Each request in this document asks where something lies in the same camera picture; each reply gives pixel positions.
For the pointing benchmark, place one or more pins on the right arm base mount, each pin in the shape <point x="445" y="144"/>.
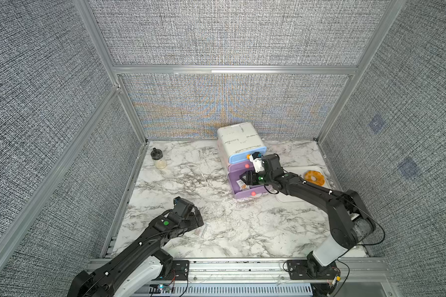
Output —
<point x="311" y="269"/>

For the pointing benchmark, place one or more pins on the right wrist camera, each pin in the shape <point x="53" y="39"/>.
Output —
<point x="256" y="160"/>

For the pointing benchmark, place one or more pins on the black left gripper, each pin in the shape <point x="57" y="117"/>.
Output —
<point x="194" y="223"/>

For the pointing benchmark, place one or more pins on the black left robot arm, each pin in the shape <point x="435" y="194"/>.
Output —
<point x="143" y="260"/>

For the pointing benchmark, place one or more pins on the orange glazed donut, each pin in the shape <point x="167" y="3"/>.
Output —
<point x="315" y="177"/>

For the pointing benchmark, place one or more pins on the white cookie packet orange picture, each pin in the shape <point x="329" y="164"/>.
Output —
<point x="242" y="186"/>

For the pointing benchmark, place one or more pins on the white blue drawer cabinet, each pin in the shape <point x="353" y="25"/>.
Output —
<point x="237" y="141"/>

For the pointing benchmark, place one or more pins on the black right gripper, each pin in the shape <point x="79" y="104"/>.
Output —
<point x="250" y="174"/>

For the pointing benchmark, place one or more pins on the aluminium front rail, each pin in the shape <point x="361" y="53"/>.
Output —
<point x="265" y="277"/>

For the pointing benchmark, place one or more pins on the purple drawer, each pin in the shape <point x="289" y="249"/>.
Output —
<point x="238" y="194"/>
<point x="239" y="167"/>

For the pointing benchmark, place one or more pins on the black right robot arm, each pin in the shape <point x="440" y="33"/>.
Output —
<point x="349" y="220"/>

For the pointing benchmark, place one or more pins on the white rectangular tray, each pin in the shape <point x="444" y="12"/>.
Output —
<point x="301" y="171"/>

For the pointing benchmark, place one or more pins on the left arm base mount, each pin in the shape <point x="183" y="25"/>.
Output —
<point x="172" y="269"/>

